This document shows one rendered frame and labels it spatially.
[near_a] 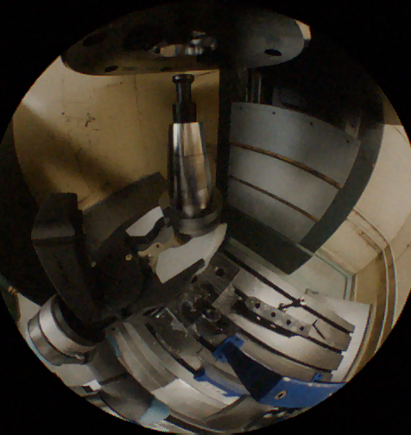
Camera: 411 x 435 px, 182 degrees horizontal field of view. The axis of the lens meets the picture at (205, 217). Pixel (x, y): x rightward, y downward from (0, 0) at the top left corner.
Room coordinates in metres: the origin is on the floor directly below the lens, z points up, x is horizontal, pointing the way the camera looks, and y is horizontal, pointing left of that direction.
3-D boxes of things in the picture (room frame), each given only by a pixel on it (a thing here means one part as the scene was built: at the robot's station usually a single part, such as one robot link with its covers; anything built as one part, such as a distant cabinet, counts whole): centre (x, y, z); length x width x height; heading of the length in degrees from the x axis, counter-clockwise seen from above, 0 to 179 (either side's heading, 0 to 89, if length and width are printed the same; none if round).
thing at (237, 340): (-0.10, -0.07, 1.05); 0.10 x 0.05 x 0.30; 137
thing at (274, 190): (0.43, -0.29, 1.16); 0.48 x 0.05 x 0.51; 47
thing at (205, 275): (0.15, 0.07, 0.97); 0.29 x 0.23 x 0.05; 47
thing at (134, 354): (-0.33, 0.14, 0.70); 0.90 x 0.30 x 0.16; 47
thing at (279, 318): (-0.03, -0.22, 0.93); 0.26 x 0.05 x 0.06; 52
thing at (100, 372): (-0.12, 0.20, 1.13); 0.11 x 0.08 x 0.11; 48
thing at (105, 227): (0.55, 0.50, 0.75); 0.89 x 0.67 x 0.26; 137
